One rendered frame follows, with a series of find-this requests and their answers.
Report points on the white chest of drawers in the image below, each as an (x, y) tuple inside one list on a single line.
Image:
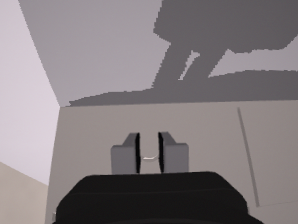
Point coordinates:
[(252, 210)]

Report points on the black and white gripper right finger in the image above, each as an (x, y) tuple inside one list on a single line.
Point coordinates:
[(173, 157)]

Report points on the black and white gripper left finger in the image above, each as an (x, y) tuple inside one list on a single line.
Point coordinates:
[(123, 160)]

